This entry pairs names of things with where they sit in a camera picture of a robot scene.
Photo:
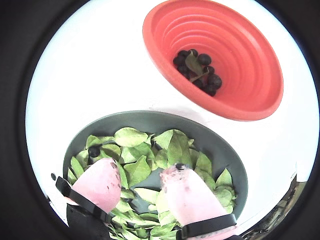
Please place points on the pile of green leaves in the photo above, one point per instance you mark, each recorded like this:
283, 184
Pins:
175, 147

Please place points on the dark grey round bowl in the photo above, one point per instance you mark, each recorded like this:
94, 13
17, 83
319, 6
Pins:
215, 145

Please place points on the small dark berry left view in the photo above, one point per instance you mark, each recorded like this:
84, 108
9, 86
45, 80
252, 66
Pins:
53, 176

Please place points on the pink tipped gripper finger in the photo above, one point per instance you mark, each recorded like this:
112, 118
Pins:
97, 185
192, 200

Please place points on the red collapsible silicone cup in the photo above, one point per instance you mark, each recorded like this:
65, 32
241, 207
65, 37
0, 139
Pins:
250, 75

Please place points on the single green leaf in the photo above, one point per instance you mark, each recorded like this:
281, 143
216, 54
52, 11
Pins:
193, 63

